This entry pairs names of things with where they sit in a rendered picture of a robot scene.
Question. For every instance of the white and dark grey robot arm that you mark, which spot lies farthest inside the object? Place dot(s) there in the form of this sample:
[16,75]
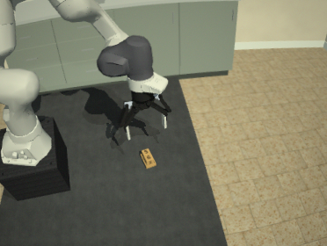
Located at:
[132,57]

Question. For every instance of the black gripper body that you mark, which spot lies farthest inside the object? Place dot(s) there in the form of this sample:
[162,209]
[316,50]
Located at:
[142,96]

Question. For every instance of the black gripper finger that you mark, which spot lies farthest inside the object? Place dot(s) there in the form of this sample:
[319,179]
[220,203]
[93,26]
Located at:
[164,112]
[128,116]

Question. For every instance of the yellow cube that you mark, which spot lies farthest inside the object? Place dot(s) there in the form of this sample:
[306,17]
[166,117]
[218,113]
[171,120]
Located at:
[148,159]
[145,152]

